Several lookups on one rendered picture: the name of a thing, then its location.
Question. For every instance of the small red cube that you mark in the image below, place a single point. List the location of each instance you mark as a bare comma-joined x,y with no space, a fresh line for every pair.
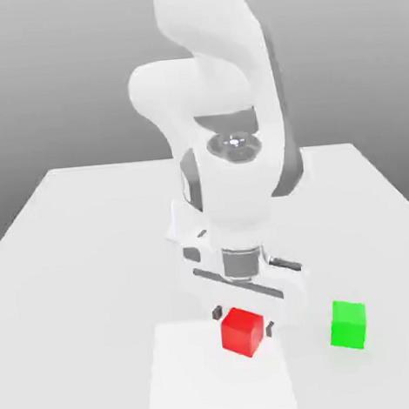
242,332

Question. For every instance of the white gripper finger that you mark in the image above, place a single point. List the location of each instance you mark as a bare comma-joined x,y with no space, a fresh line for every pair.
270,329
217,312

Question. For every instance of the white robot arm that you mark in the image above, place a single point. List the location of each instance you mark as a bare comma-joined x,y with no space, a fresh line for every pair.
222,84

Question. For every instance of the small green cube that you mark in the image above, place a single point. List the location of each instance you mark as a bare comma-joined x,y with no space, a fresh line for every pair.
347,324

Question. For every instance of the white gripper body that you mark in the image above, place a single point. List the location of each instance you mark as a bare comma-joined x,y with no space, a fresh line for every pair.
240,294

